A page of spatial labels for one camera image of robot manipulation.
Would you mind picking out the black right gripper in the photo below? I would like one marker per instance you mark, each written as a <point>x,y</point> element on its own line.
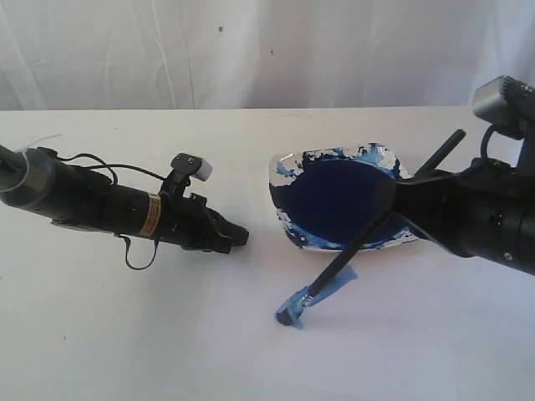
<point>472,213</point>

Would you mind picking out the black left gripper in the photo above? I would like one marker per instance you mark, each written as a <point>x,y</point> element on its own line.
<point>190,224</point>

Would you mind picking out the black paintbrush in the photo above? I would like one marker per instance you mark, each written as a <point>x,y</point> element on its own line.
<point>380,217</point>

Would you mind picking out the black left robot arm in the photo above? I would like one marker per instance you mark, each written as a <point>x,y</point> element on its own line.
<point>81,198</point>

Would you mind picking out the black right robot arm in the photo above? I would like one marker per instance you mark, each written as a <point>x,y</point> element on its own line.
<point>525,260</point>

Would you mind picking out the blue painted triangle mark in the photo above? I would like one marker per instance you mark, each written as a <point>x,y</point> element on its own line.
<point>334,284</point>

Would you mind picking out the square white plate blue paint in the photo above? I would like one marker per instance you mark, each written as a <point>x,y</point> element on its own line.
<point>323,197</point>

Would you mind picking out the white backdrop sheet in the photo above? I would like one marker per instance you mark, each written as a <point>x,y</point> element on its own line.
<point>258,54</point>

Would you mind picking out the left wrist camera white front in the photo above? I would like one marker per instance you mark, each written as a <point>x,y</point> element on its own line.
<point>185,168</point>

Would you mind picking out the right wrist camera grey front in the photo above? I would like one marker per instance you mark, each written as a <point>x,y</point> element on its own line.
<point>507,103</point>

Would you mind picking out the white cable tie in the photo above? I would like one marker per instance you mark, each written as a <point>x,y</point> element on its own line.
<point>23,148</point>

